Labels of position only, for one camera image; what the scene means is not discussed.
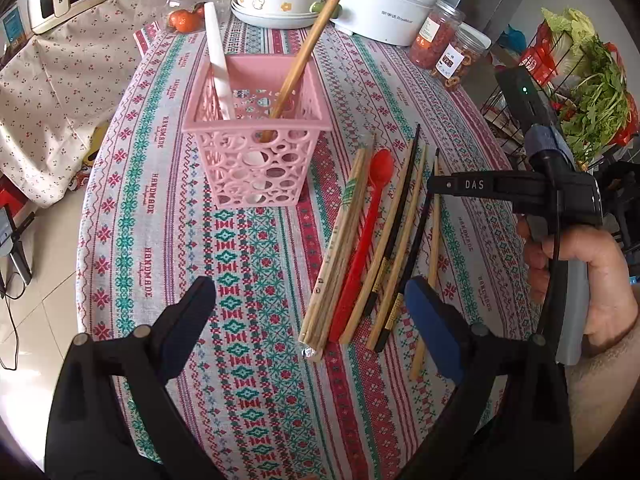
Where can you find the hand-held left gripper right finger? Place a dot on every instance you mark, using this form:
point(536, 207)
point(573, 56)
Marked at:
point(434, 330)

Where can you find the pink plastic basket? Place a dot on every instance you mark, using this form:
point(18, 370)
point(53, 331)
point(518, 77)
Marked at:
point(250, 180)

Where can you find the jar of red dried berries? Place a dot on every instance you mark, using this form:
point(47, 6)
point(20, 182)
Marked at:
point(432, 40)

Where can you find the bare bamboo chopstick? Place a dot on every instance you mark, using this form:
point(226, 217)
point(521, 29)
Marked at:
point(345, 235)
point(351, 235)

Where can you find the small mandarin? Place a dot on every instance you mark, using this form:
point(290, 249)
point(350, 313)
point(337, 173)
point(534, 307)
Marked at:
point(184, 21)
point(199, 10)

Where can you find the bamboo chopsticks pair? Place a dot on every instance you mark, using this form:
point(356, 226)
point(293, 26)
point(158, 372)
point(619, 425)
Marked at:
point(334, 235)

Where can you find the black phone tripod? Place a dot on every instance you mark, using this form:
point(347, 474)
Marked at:
point(17, 255)

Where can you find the leafy greens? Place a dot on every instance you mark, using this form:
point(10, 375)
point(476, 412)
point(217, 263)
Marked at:
point(600, 105)

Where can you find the person's right forearm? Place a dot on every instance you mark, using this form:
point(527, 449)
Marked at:
point(600, 400)

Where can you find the green fruit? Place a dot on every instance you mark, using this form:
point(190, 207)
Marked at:
point(317, 8)

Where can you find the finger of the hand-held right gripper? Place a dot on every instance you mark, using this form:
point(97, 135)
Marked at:
point(470, 185)

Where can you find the floral print cloth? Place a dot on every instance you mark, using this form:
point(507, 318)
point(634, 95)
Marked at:
point(60, 90)

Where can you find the napa cabbage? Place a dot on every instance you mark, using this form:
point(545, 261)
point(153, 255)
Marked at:
point(575, 35)

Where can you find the person's right hand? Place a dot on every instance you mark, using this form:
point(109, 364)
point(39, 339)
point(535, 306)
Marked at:
point(610, 290)

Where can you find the patterned striped tablecloth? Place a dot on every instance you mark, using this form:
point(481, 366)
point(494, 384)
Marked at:
point(250, 270)

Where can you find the white electric pot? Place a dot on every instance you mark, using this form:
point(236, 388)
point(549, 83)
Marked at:
point(385, 0)

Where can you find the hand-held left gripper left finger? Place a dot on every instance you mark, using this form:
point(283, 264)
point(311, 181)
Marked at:
point(186, 320)

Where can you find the white plastic spatula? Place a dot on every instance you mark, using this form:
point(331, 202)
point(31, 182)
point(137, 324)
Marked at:
point(216, 50)

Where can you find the jar of dried fruit slices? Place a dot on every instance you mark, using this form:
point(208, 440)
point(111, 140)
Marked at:
point(457, 62)

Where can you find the black chopstick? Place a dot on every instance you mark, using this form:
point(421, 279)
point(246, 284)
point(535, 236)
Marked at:
point(412, 255)
point(393, 220)

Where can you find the long bamboo utensil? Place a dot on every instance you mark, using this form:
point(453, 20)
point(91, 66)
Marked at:
point(310, 40)

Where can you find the red plastic spoon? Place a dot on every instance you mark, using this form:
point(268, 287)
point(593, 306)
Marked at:
point(382, 167)

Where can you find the white plate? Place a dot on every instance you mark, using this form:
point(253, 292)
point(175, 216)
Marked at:
point(270, 22)

